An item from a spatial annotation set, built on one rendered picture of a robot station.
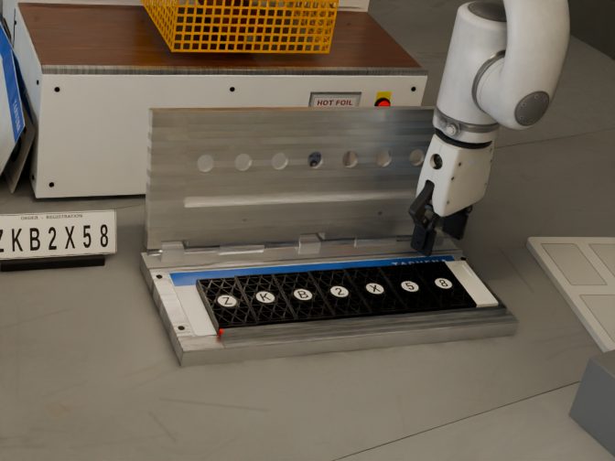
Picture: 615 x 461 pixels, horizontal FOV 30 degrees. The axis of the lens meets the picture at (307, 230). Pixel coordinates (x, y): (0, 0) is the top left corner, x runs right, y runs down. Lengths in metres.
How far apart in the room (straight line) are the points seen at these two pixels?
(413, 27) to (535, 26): 1.11
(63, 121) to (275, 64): 0.30
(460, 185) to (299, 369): 0.32
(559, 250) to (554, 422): 0.39
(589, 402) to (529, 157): 0.70
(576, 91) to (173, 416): 1.28
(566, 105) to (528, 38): 0.90
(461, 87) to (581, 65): 1.05
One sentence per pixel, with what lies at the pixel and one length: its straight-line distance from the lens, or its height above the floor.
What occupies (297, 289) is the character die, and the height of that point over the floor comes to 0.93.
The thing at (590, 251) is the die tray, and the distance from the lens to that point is 1.71.
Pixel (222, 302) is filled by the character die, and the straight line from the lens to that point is 1.37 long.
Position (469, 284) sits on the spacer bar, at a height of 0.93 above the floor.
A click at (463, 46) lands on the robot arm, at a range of 1.39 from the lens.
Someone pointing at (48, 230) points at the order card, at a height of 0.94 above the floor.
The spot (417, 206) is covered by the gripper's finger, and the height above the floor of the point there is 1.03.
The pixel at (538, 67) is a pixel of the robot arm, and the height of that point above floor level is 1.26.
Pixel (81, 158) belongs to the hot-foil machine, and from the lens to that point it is 1.56.
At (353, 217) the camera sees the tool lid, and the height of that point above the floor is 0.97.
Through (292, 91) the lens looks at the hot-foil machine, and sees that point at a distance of 1.60.
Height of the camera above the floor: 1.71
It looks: 31 degrees down
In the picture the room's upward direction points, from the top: 11 degrees clockwise
